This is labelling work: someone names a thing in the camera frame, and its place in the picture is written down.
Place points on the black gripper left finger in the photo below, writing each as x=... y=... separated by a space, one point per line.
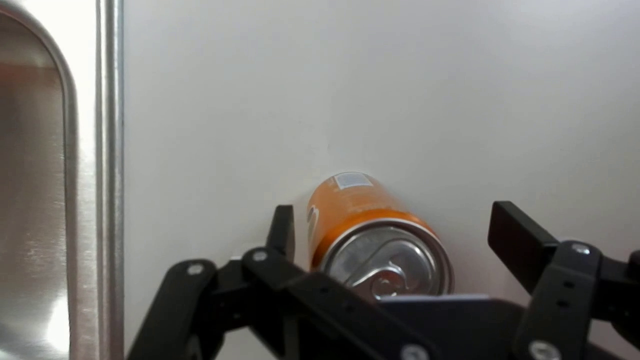
x=280 y=300

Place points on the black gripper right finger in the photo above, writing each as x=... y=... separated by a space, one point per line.
x=566 y=287

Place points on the orange soda can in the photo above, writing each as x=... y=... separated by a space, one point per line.
x=363 y=227

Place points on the stainless steel sink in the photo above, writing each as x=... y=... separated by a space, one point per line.
x=40 y=200

